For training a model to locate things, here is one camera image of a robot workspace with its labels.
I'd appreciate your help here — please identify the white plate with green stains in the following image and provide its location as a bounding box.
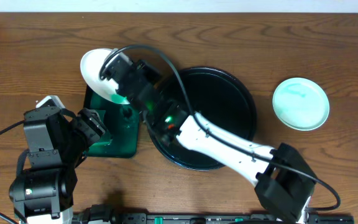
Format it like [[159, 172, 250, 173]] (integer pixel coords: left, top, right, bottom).
[[80, 48, 129, 105]]

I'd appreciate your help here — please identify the round black tray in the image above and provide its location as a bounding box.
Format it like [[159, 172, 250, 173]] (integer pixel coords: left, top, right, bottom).
[[150, 67, 257, 170]]

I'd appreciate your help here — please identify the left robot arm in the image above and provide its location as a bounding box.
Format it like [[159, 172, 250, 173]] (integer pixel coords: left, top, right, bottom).
[[9, 106, 107, 223]]

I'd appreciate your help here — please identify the black rectangular tray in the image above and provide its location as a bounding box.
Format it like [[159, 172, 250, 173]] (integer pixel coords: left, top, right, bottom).
[[83, 87, 139, 159]]

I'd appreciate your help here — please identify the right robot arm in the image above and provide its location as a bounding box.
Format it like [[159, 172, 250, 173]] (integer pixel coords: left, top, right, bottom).
[[97, 55, 316, 223]]

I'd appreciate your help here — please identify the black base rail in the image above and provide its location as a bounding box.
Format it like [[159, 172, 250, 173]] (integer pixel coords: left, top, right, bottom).
[[71, 205, 284, 224]]

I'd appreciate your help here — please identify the light green plate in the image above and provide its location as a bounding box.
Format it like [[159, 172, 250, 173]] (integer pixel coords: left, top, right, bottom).
[[272, 77, 330, 131]]

